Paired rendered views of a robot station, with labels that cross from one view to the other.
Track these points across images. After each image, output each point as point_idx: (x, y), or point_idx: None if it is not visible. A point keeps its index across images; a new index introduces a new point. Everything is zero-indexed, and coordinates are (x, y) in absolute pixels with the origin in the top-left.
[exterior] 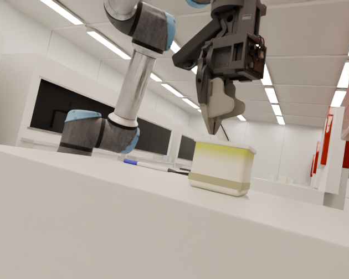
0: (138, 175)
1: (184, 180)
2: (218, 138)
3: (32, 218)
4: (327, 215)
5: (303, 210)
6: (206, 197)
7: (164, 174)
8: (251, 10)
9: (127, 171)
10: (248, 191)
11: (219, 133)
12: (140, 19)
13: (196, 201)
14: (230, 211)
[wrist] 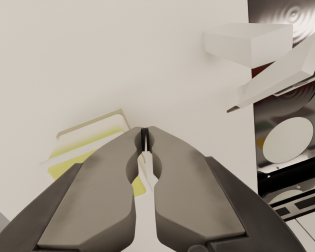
0: (5, 75)
1: (108, 77)
2: (268, 69)
3: None
4: (151, 208)
5: (141, 198)
6: (30, 182)
7: (117, 6)
8: None
9: (0, 32)
10: (208, 119)
11: (266, 80)
12: None
13: (0, 197)
14: (12, 213)
